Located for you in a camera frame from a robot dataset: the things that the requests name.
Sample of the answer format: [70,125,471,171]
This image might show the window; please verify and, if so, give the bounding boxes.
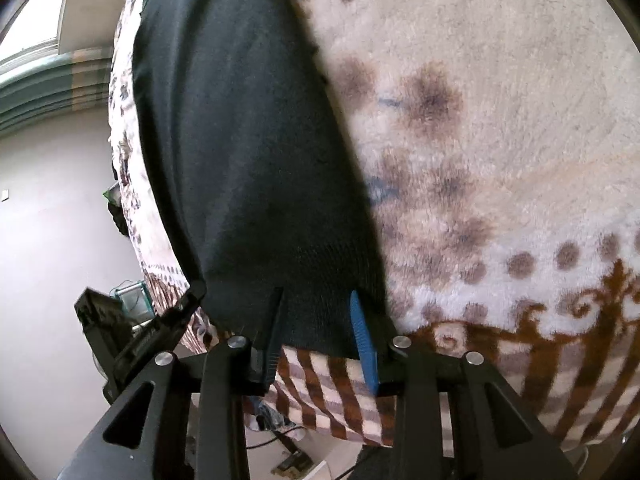
[0,0,76,63]

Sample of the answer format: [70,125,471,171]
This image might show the black garment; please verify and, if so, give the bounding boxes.
[131,0,397,361]

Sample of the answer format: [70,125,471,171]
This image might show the teal striped curtain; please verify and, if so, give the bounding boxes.
[0,46,115,133]

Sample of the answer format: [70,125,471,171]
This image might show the floral fleece blanket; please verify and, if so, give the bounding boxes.
[106,0,640,453]

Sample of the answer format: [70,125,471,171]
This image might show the black cable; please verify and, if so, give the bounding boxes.
[245,422,306,451]

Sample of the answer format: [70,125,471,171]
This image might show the black bag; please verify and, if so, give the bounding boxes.
[106,184,132,238]

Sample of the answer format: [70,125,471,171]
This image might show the teal and white rack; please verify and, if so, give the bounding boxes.
[111,281,152,323]

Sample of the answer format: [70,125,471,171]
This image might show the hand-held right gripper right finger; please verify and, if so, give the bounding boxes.
[348,289,576,480]

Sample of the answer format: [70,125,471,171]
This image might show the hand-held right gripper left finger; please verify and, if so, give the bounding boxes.
[55,287,288,480]

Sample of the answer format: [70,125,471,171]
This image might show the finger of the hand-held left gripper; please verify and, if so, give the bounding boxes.
[164,279,208,342]

